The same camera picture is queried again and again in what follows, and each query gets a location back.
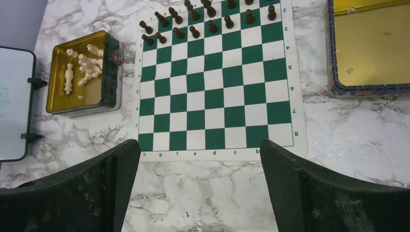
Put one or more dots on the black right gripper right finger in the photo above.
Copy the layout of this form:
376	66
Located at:
307	197

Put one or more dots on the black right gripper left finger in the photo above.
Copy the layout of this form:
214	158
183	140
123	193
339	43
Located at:
91	196

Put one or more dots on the gold tin with white pieces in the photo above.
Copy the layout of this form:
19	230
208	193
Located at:
97	76

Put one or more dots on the white king chess piece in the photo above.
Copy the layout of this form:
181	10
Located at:
68	79

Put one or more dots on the green white chess board mat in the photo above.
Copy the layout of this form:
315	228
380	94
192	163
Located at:
216	98

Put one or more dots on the dark pawn piece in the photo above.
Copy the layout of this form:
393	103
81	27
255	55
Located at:
195	33
160	38
213	28
149	41
250	19
272	15
228	22
178	33

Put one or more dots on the empty gold tin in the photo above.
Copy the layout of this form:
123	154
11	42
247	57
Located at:
368	48

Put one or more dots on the dark rook piece corner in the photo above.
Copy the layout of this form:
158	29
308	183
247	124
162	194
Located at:
148	29

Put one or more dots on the dark queen piece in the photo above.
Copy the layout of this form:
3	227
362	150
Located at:
194	14

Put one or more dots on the dark king piece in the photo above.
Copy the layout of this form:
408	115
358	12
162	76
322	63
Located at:
210	10

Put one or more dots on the small whiteboard with black frame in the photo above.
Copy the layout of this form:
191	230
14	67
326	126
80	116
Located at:
17	85

